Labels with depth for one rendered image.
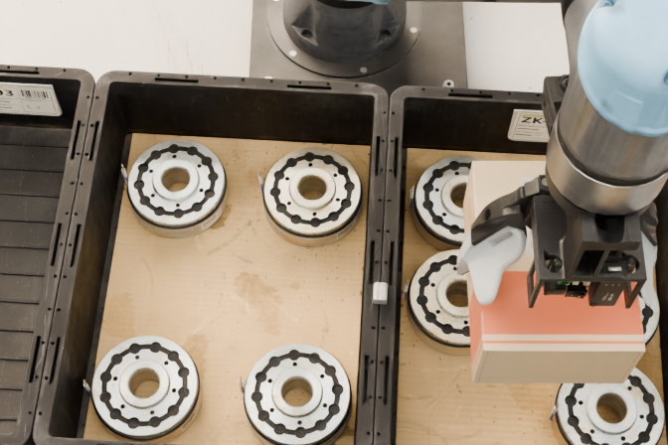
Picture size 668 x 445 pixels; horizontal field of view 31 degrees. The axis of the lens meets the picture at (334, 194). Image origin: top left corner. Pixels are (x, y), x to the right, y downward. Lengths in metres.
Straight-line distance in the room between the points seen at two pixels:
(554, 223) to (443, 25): 0.72
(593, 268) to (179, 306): 0.55
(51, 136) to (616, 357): 0.69
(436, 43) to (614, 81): 0.86
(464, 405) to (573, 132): 0.54
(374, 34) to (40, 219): 0.44
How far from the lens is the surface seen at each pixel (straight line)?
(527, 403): 1.20
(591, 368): 0.95
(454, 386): 1.20
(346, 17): 1.41
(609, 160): 0.69
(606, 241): 0.75
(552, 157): 0.74
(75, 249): 1.18
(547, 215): 0.82
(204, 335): 1.22
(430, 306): 1.19
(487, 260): 0.89
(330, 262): 1.24
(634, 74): 0.63
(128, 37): 1.56
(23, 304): 1.26
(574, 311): 0.92
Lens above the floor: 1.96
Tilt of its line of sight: 63 degrees down
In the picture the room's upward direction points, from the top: straight up
